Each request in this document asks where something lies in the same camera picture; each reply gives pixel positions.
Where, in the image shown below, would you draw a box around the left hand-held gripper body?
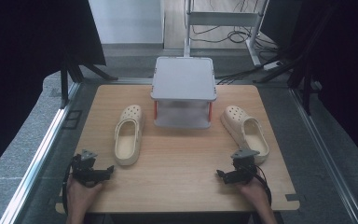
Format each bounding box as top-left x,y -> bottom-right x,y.
71,148 -> 106,189

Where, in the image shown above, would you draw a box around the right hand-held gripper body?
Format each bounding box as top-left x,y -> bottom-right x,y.
227,148 -> 261,185

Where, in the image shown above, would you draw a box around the person's left hand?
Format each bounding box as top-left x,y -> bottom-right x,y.
66,176 -> 104,207

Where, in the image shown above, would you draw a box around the person's right hand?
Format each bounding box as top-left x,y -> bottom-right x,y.
234,177 -> 271,207

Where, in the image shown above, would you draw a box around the cream clog shoe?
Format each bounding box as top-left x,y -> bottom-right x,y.
114,104 -> 145,167
220,105 -> 270,166

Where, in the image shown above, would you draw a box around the black tripod stand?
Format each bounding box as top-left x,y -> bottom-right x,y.
59,50 -> 119,110

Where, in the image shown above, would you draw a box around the white two-tier shoe rack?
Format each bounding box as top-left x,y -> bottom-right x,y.
150,56 -> 218,130

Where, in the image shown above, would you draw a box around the white power strip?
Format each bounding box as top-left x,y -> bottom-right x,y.
262,60 -> 283,71

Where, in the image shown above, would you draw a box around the black stand legs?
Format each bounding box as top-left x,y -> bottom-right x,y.
254,18 -> 330,116

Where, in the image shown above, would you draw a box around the black curtain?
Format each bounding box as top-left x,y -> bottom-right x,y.
260,0 -> 358,173
0,0 -> 107,185

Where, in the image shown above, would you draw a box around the white metal stand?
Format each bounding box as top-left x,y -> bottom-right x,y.
183,0 -> 272,68

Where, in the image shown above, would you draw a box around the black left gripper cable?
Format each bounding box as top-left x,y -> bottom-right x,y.
62,155 -> 81,217

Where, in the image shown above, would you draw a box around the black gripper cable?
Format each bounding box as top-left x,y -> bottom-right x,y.
62,155 -> 81,217
253,163 -> 273,207

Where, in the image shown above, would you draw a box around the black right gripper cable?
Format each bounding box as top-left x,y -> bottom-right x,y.
253,163 -> 273,207

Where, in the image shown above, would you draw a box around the aluminium rail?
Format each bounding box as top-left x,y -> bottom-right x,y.
0,81 -> 82,224
288,88 -> 358,224

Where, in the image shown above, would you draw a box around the black floor cables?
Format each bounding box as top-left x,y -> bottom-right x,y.
189,0 -> 282,54

